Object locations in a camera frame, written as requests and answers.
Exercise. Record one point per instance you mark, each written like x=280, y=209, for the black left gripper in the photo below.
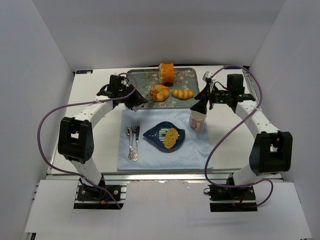
x=133, y=99

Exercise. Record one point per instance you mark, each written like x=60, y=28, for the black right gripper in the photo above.
x=208, y=97

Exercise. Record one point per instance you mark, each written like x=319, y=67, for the silver metal tongs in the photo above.
x=150, y=96

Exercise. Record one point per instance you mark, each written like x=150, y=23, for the round orange croissant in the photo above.
x=160, y=93

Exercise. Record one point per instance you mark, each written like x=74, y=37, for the herb bread slice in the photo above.
x=170, y=138

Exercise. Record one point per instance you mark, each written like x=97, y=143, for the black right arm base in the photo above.
x=226, y=199

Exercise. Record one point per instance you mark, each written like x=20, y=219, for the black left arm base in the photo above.
x=91, y=198

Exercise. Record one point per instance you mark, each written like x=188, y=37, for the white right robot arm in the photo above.
x=271, y=152

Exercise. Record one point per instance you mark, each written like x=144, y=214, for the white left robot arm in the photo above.
x=76, y=140

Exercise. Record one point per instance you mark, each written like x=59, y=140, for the striped bread roll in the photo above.
x=183, y=94

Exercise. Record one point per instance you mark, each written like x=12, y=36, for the tall orange bread loaf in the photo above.
x=166, y=73

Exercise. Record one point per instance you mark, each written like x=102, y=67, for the pink mug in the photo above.
x=196, y=120

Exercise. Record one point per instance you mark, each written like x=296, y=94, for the floral metal tray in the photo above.
x=184, y=78

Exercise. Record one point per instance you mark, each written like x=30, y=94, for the silver fork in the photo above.
x=133, y=132

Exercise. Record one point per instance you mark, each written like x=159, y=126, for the silver spoon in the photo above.
x=129, y=133

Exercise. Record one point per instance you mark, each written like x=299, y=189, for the dark blue leaf plate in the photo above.
x=156, y=135

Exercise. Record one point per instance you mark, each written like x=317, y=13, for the light blue cloth mat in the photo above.
x=191, y=155

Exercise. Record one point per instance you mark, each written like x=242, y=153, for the silver knife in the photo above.
x=137, y=132

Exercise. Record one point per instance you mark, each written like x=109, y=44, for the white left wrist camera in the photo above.
x=125, y=81

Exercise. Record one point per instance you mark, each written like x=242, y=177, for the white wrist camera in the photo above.
x=125, y=81
x=207, y=75

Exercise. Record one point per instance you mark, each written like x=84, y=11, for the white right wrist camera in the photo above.
x=207, y=75

